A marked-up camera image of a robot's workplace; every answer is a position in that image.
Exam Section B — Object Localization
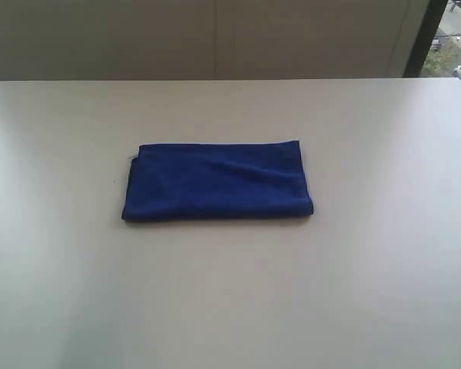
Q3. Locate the dark window frame post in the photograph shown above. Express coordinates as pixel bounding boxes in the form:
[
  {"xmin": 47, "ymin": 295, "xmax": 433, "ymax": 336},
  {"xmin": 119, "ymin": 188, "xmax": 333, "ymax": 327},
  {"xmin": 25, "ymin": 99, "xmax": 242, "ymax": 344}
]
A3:
[{"xmin": 403, "ymin": 0, "xmax": 447, "ymax": 78}]

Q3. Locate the blue microfibre cloth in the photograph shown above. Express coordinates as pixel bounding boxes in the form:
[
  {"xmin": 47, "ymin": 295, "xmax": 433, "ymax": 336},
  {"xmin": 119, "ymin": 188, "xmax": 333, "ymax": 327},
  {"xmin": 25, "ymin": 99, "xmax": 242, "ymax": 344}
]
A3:
[{"xmin": 121, "ymin": 141, "xmax": 314, "ymax": 222}]

